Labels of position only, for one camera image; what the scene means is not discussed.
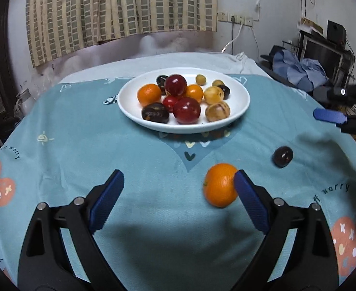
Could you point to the red plum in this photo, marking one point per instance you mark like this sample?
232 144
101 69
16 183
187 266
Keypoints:
175 85
187 110

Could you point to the small dark fruit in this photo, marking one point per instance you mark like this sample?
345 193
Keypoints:
282 156
160 80
225 91

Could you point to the small red fruit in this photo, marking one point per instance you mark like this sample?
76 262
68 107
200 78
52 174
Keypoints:
169 102

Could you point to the cardboard box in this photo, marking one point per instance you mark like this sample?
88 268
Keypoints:
312 25

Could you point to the yellow round fruit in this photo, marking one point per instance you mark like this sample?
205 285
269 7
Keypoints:
213 95
217 112

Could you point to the white towel blanket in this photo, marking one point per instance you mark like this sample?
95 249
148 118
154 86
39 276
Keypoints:
172 60

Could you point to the blue clothing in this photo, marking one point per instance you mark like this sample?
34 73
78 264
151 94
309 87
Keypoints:
293 69

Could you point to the black monitor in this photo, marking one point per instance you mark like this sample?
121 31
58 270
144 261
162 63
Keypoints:
320 56

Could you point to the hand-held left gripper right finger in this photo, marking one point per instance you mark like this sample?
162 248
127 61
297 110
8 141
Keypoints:
252 201

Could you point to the teal printed blanket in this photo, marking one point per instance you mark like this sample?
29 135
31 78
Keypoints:
75 157

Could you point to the white jug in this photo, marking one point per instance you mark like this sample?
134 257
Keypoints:
25 103

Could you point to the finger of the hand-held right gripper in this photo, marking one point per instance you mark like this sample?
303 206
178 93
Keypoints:
335 94
329 115

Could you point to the white wall power strip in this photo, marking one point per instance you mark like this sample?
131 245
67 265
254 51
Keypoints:
235 19

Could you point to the black speaker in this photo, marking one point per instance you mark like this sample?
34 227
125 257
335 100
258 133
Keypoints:
336 32

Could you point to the striped checked curtain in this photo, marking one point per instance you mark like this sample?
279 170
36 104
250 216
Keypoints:
105 6

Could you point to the small mandarin orange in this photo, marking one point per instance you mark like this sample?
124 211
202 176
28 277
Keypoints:
195 92

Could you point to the white plate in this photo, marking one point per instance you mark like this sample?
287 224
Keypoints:
129 103

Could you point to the small green fruit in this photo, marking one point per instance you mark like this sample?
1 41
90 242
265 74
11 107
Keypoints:
218 82
200 79

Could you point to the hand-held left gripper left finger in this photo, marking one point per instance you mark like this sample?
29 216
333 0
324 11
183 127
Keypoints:
106 201

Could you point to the dark purple plum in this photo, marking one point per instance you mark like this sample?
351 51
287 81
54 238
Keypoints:
155 112

